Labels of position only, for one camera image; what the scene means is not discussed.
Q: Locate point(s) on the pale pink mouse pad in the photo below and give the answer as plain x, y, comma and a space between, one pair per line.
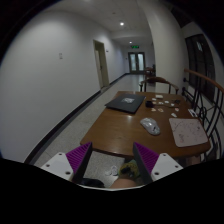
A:
187, 132

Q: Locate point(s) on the green exit sign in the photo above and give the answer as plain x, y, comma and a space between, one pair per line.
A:
135, 46

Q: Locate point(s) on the wooden stair handrail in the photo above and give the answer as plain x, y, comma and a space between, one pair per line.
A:
206, 98

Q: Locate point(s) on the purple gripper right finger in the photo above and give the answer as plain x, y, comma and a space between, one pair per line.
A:
146, 160

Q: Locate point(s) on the grey computer mouse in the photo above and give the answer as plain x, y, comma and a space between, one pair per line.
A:
151, 126

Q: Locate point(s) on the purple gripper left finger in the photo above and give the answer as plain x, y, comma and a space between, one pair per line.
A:
78, 159

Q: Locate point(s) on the black closed laptop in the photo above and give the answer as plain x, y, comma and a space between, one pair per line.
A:
126, 103

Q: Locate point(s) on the small black object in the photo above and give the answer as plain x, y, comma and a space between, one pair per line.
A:
149, 104

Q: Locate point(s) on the beige side door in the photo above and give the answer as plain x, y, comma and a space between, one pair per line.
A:
101, 63

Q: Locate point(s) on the double glass door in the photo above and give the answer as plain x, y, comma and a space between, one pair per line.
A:
136, 62

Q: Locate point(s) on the wooden table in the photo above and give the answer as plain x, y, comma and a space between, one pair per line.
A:
114, 132

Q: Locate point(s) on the white small box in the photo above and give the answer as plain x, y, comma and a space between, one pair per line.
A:
159, 96

